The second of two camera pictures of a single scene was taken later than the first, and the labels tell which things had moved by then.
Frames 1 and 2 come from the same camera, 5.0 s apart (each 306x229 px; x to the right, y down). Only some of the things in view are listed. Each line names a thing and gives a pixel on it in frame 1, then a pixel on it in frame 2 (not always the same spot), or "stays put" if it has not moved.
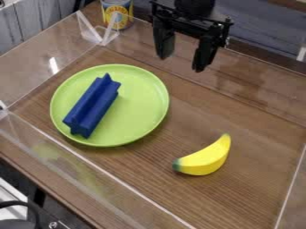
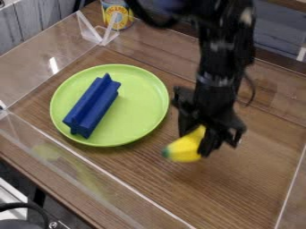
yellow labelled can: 119,13 stays put
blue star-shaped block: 85,113 stays put
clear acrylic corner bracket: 98,34 stays put
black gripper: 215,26 to 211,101
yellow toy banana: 207,159 to 184,149
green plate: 134,114 stays put
